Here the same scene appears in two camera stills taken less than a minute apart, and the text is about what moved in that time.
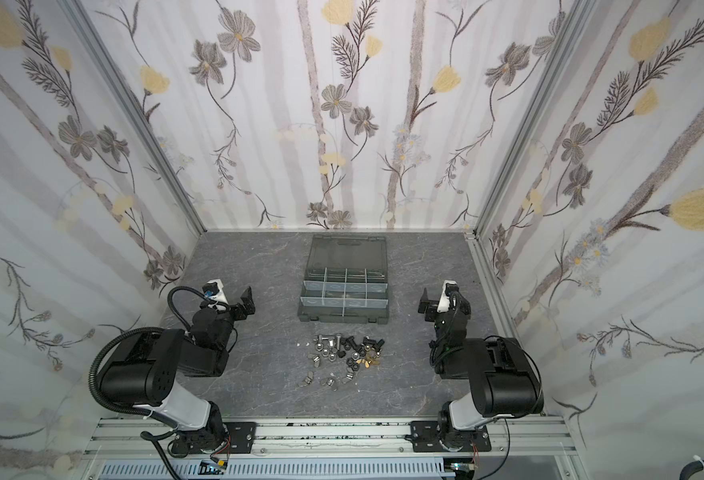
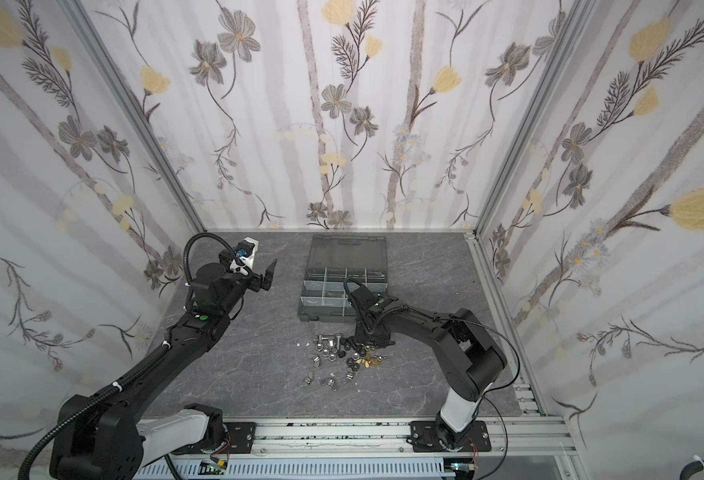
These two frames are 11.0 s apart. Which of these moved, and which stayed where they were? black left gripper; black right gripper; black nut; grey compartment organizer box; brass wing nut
Moved: black left gripper; black right gripper
Stayed: grey compartment organizer box; brass wing nut; black nut
